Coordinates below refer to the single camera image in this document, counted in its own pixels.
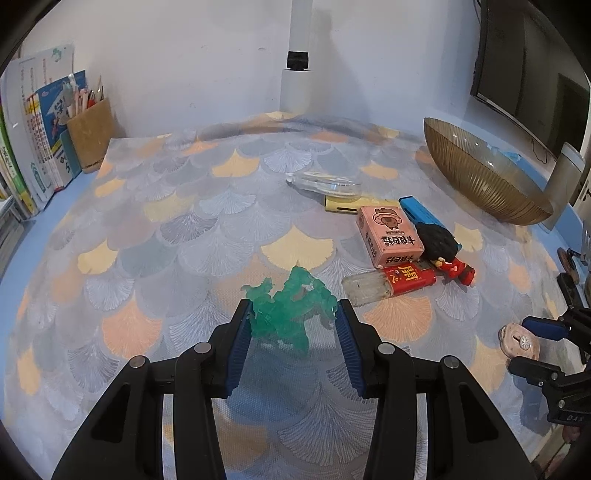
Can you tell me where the black monitor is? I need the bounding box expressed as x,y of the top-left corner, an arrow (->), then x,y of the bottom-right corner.
470,0 -> 591,160

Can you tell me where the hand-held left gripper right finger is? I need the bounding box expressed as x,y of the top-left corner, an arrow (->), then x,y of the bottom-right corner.
335,299 -> 539,480

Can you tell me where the yellow case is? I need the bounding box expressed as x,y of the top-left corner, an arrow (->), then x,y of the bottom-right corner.
325,195 -> 370,216

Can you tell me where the grey thermos bottle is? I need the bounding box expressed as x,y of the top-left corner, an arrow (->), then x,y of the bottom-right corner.
544,142 -> 587,232

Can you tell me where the black smartphone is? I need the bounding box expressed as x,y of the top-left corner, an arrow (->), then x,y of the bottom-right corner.
558,274 -> 585,306

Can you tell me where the row of books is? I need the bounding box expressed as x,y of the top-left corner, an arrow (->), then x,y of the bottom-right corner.
0,44 -> 88,219

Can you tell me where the red lighter with clear end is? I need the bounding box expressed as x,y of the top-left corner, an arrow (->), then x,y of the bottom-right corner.
342,263 -> 437,308

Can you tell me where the blue bookend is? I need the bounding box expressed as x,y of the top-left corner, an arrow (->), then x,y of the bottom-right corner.
60,129 -> 82,179

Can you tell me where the blue lighter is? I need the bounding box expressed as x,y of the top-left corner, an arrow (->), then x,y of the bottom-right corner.
399,196 -> 461,252

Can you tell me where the fan-patterned table mat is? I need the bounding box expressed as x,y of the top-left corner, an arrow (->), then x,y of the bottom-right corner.
0,111 -> 573,480

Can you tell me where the bunch of pens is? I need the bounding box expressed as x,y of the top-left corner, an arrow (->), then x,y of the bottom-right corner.
65,73 -> 105,117

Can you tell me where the wooden pen holder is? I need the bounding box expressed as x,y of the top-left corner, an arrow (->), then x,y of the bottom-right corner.
67,98 -> 117,174

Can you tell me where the amber ribbed glass bowl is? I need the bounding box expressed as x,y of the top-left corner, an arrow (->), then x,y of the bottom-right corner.
424,117 -> 554,226

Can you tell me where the pink cartoon box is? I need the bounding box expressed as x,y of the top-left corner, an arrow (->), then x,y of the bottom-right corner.
355,205 -> 425,269

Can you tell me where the pink round toy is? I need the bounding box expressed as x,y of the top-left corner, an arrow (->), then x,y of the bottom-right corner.
501,323 -> 541,362

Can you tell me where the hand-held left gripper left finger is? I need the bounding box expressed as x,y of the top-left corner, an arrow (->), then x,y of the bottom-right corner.
51,299 -> 253,480

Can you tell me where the black-haired doll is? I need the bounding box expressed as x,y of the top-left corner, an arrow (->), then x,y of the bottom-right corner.
417,223 -> 477,288

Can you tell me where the green translucent dragon figure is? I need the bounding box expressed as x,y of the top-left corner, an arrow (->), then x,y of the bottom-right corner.
241,266 -> 337,354

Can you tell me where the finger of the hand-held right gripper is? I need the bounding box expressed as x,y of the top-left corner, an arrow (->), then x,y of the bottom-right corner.
508,356 -> 563,389
522,307 -> 591,344

